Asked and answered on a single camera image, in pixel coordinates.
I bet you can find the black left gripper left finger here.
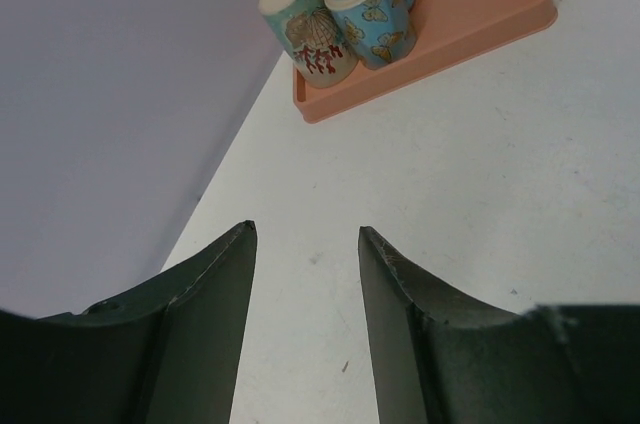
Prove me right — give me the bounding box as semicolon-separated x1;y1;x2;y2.
1;221;257;423

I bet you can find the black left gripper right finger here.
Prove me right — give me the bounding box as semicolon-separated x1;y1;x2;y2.
358;227;639;423

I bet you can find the blue butterfly mug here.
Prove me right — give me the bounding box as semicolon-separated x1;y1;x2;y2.
324;0;417;70

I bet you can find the seashell coral mug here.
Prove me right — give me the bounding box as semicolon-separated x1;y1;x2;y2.
258;0;358;89

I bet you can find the pink plastic tray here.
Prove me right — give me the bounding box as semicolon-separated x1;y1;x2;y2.
293;0;557;123

